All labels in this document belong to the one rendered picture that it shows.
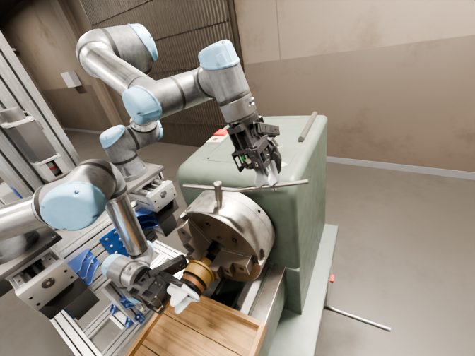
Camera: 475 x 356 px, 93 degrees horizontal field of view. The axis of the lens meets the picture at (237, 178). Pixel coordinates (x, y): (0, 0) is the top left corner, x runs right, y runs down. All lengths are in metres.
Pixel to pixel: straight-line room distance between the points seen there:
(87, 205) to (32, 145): 0.53
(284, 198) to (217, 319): 0.45
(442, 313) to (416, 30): 2.18
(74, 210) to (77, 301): 0.56
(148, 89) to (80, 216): 0.34
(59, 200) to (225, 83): 0.44
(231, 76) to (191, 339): 0.76
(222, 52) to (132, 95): 0.19
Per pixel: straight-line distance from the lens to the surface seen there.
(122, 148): 1.13
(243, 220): 0.65
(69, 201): 0.63
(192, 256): 0.70
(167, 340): 0.90
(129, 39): 0.88
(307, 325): 1.20
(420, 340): 1.90
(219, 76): 0.49
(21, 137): 1.11
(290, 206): 0.71
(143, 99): 0.50
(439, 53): 2.78
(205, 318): 0.88
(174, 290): 0.70
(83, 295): 1.13
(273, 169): 0.57
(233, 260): 0.69
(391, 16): 2.76
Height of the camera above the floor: 1.64
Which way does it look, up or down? 32 degrees down
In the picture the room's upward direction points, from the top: 12 degrees counter-clockwise
